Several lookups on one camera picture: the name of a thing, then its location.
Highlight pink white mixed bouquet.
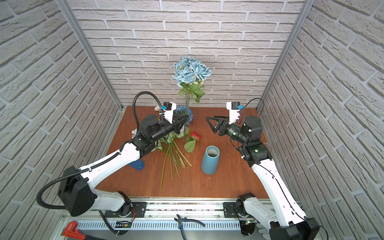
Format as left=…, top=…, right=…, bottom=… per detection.
left=152, top=128, right=192, bottom=191

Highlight teal ceramic vase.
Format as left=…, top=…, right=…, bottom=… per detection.
left=201, top=146, right=220, bottom=175

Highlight light blue rose bouquet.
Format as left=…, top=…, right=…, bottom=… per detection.
left=173, top=56, right=212, bottom=108

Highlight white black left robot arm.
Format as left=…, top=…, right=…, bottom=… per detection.
left=58, top=115, right=188, bottom=217

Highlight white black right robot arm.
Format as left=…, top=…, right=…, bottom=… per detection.
left=206, top=116, right=320, bottom=240

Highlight dark blue lying vase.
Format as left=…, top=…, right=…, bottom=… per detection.
left=129, top=159, right=145, bottom=171

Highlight dark blue hydrangea flower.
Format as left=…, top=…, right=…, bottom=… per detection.
left=174, top=106, right=194, bottom=126

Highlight red carnation flower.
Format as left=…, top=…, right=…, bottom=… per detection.
left=184, top=132, right=202, bottom=153

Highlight white blue work glove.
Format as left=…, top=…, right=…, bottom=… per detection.
left=256, top=223, right=271, bottom=240

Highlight red clamp tool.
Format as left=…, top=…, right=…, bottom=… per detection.
left=62, top=221, right=104, bottom=240

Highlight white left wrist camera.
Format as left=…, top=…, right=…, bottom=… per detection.
left=161, top=102, right=177, bottom=124

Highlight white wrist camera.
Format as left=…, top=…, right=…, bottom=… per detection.
left=226, top=102, right=244, bottom=124
left=161, top=102, right=177, bottom=124

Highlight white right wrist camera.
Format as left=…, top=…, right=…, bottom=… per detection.
left=226, top=102, right=244, bottom=124

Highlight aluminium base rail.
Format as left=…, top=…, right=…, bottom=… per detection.
left=50, top=198, right=274, bottom=240

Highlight blue handled pliers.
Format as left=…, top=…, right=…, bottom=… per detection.
left=173, top=213, right=206, bottom=240

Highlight aluminium right corner post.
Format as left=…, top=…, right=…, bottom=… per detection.
left=258, top=0, right=315, bottom=107

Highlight aluminium corner post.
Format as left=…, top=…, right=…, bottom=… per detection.
left=57, top=0, right=124, bottom=111
left=258, top=0, right=315, bottom=107

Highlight black corrugated cable conduit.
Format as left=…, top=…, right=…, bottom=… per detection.
left=36, top=91, right=163, bottom=210

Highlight aluminium left corner post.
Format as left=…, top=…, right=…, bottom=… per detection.
left=57, top=0, right=124, bottom=111

